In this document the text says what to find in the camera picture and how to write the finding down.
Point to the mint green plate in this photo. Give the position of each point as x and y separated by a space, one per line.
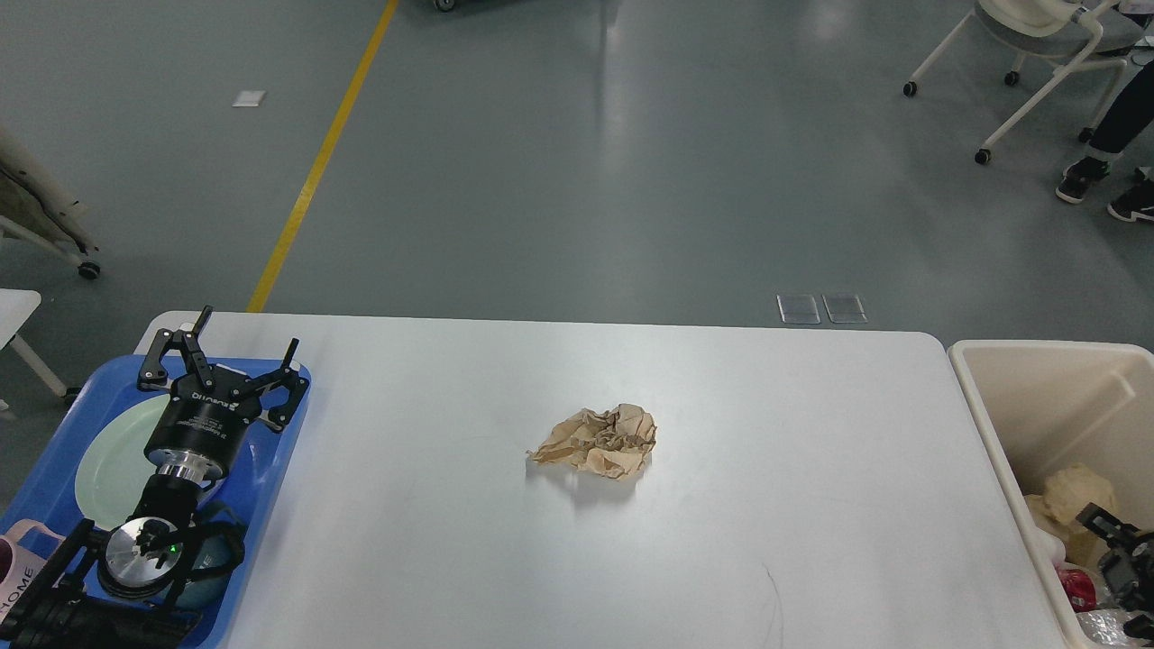
113 470

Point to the beige plastic bin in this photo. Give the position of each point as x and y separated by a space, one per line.
1040 406

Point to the person with black sneakers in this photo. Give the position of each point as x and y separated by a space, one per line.
1128 116

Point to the teal home mug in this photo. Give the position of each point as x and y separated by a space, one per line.
215 551

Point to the brown paper ball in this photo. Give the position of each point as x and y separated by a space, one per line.
1067 492

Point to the brown paper bag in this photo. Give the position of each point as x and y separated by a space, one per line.
1080 545

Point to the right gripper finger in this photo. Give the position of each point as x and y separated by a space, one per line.
1109 528
1140 628

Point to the silver foil bag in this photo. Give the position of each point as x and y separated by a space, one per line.
1105 626

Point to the white paper cup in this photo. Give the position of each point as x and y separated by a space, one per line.
1052 546

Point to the beige chair at left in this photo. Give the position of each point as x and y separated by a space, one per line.
39 209

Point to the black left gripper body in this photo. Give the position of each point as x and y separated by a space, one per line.
202 425

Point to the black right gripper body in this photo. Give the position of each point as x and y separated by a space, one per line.
1126 567

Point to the brown paper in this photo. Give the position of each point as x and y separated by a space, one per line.
615 444

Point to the pink home mug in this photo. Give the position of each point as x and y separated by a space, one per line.
20 566

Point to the white rolling chair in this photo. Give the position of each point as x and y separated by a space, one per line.
1070 36

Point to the red foil wrapper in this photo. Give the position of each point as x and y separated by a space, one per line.
1079 589

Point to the white side table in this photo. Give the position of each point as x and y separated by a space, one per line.
17 306

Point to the blue plastic tray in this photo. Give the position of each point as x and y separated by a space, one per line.
251 487

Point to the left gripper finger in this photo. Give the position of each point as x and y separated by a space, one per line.
153 377
249 394

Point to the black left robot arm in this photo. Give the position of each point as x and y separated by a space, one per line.
139 524

